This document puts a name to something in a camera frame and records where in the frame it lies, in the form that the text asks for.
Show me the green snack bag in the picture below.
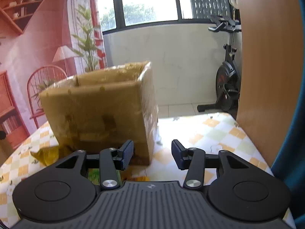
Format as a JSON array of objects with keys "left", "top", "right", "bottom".
[{"left": 87, "top": 169, "right": 100, "bottom": 185}]

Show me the checkered floral tablecloth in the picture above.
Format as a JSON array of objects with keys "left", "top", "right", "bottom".
[{"left": 1, "top": 113, "right": 271, "bottom": 227}]

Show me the brown cardboard box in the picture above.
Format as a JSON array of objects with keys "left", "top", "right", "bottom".
[{"left": 39, "top": 61, "right": 158, "bottom": 165}]

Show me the yellow puffed snack bag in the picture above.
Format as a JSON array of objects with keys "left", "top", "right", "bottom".
[{"left": 30, "top": 146, "right": 59, "bottom": 166}]

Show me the black exercise bike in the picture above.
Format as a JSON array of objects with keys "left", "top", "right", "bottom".
[{"left": 197, "top": 15, "right": 241, "bottom": 112}]

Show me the wooden cabinet panel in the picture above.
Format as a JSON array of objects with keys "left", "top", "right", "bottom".
[{"left": 237, "top": 0, "right": 304, "bottom": 165}]

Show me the black framed window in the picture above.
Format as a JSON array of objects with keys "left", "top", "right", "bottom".
[{"left": 97, "top": 0, "right": 233, "bottom": 33}]

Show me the pink room-print wall tapestry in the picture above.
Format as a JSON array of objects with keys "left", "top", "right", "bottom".
[{"left": 1, "top": 0, "right": 107, "bottom": 158}]

